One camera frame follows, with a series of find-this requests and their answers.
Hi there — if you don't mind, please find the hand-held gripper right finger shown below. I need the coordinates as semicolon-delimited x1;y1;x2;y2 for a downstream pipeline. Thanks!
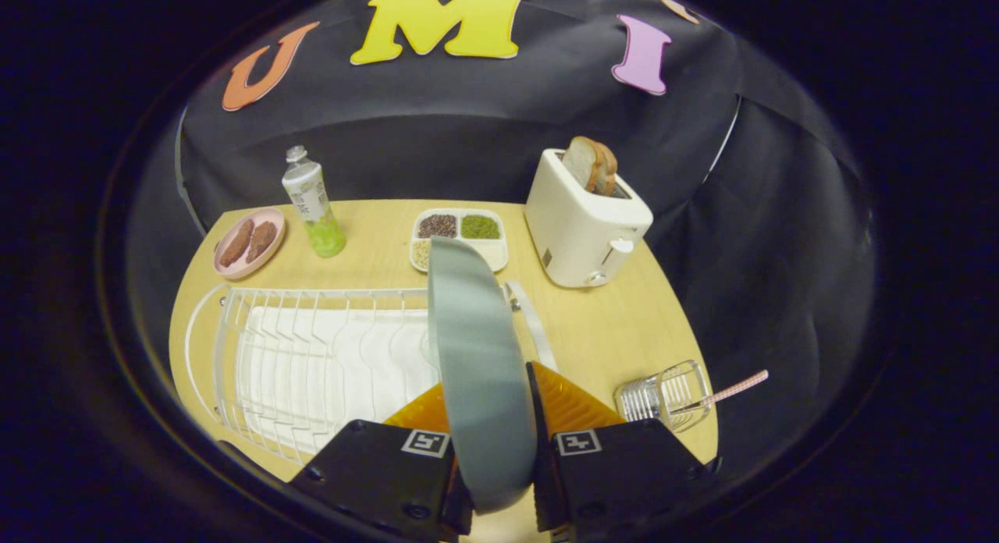
524;361;723;540

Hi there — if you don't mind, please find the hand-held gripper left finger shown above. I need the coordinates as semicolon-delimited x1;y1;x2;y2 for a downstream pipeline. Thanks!
289;382;475;543

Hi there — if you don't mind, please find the clear wire basket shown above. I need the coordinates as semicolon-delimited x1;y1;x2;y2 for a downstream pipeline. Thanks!
614;360;713;433

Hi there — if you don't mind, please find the pale green plate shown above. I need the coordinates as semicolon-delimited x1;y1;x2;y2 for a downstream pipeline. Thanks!
427;236;539;515

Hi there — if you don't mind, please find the pink checked handle spoon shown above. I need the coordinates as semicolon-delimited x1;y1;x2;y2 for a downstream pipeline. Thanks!
671;370;770;415

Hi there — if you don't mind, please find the white wire dish rack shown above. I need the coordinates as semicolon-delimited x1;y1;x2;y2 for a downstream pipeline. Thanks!
183;282;559;466

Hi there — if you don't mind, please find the small pink plate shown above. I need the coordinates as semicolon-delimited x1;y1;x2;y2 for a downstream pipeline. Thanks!
213;207;287;281

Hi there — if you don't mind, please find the white drip tray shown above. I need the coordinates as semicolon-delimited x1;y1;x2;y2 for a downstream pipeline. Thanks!
234;305;442;454

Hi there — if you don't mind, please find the white toaster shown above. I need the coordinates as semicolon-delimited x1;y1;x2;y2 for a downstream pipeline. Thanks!
524;147;654;289

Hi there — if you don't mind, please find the white divided grain tray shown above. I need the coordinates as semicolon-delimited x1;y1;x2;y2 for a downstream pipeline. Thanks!
410;208;510;274

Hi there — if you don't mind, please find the brown meat patty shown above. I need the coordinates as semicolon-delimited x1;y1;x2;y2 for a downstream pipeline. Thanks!
246;221;279;264
219;218;256;268

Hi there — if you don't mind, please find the green drink bottle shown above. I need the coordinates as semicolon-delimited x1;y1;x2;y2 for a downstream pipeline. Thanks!
282;145;347;259

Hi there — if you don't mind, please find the black backdrop cloth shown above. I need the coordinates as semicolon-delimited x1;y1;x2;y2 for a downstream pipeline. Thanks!
125;0;875;481

